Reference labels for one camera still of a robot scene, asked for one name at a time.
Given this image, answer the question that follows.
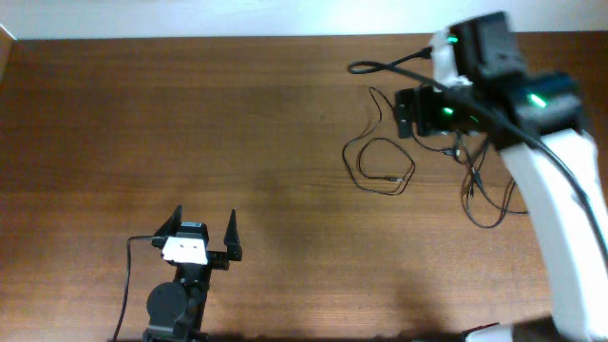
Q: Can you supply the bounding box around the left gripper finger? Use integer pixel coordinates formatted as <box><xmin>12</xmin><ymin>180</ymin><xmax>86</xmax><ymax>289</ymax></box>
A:
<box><xmin>223</xmin><ymin>209</ymin><xmax>242</xmax><ymax>261</ymax></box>
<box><xmin>154</xmin><ymin>204</ymin><xmax>182</xmax><ymax>237</ymax></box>

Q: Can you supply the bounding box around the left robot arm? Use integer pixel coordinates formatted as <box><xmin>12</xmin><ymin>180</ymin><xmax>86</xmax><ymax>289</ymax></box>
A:
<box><xmin>142</xmin><ymin>206</ymin><xmax>242</xmax><ymax>342</ymax></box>

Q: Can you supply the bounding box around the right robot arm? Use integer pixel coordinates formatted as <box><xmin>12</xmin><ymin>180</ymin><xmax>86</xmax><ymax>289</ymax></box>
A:
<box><xmin>394</xmin><ymin>11</ymin><xmax>607</xmax><ymax>341</ymax></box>

